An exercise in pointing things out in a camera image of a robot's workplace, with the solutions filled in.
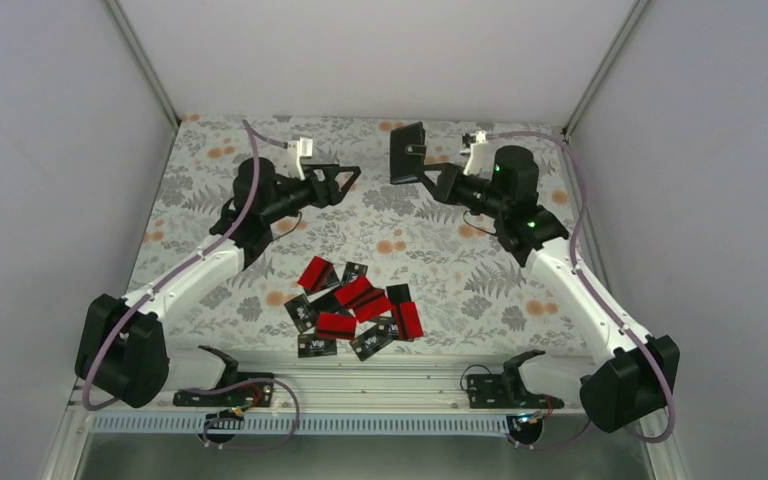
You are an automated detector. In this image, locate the black VIP card bottom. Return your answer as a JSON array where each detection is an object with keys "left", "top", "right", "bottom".
[{"left": 297, "top": 333, "right": 338, "bottom": 359}]

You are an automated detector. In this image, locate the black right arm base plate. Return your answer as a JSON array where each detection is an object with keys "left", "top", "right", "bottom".
[{"left": 463, "top": 373, "right": 565, "bottom": 410}]

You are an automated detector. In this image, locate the red card right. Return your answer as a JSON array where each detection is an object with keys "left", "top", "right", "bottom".
[{"left": 391, "top": 302, "right": 424, "bottom": 341}]

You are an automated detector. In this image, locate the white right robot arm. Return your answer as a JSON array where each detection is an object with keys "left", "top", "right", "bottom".
[{"left": 416, "top": 145, "right": 680, "bottom": 443}]

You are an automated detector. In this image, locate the red card centre lower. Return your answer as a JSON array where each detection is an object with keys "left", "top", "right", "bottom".
[{"left": 353, "top": 295, "right": 392, "bottom": 322}]

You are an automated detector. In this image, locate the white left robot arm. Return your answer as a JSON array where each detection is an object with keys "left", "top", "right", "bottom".
[{"left": 75, "top": 157, "right": 361, "bottom": 411}]

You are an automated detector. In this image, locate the black card holder wallet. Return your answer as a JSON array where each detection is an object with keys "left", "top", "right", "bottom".
[{"left": 389, "top": 122, "right": 426, "bottom": 185}]

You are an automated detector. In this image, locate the aluminium corner post right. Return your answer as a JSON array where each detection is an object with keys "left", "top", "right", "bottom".
[{"left": 563, "top": 0, "right": 650, "bottom": 137}]

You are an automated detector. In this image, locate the aluminium corner post left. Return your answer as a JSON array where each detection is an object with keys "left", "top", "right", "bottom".
[{"left": 102, "top": 0, "right": 180, "bottom": 131}]

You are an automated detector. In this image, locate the aluminium corner post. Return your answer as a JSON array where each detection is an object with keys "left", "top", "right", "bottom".
[
  {"left": 563, "top": 0, "right": 650, "bottom": 137},
  {"left": 102, "top": 0, "right": 180, "bottom": 131}
]

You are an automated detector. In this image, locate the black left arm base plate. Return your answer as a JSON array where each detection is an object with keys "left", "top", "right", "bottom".
[{"left": 172, "top": 380, "right": 274, "bottom": 408}]

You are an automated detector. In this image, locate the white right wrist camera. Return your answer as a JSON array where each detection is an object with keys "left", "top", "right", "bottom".
[{"left": 460, "top": 130, "right": 492, "bottom": 176}]

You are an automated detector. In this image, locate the red card bottom left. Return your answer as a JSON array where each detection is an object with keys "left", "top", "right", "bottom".
[{"left": 315, "top": 312, "right": 358, "bottom": 340}]

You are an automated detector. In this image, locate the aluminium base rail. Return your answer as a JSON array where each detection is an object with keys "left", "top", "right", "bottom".
[{"left": 91, "top": 352, "right": 585, "bottom": 437}]

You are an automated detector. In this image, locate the small black card top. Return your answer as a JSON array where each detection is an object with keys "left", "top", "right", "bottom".
[{"left": 341, "top": 262, "right": 368, "bottom": 285}]

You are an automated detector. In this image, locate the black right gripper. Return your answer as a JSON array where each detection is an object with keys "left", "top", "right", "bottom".
[{"left": 414, "top": 162, "right": 508, "bottom": 219}]

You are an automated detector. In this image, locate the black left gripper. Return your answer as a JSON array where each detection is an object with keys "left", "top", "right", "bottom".
[{"left": 261, "top": 163, "right": 360, "bottom": 225}]

